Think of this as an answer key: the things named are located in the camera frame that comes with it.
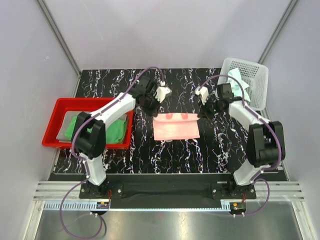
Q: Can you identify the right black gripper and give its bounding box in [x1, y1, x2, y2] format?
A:
[197, 95, 222, 121]

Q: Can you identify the white towel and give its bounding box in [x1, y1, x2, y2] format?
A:
[227, 68, 251, 103]

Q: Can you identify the pink towel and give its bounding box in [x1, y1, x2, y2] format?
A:
[152, 113, 200, 141]

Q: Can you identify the green towel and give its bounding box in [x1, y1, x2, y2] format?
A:
[64, 114, 128, 145]

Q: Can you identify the grey towel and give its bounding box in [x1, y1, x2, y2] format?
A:
[56, 111, 130, 144]

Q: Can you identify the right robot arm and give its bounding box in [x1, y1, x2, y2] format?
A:
[195, 83, 286, 199]

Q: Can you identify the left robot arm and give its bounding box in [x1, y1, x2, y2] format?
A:
[71, 77, 172, 198]

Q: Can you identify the white plastic basket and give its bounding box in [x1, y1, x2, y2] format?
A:
[220, 57, 269, 111]

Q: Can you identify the red plastic tray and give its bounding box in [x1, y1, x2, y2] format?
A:
[42, 97, 134, 150]

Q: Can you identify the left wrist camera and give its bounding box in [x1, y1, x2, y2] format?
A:
[155, 81, 172, 104]

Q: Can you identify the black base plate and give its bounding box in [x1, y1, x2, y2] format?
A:
[79, 173, 257, 211]

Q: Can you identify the right aluminium frame post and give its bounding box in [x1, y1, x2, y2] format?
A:
[258, 0, 300, 65]

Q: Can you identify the aluminium frame post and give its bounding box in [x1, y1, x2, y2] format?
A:
[258, 0, 300, 65]
[34, 0, 82, 78]

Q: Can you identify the left aluminium frame post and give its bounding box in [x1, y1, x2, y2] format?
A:
[34, 0, 82, 78]

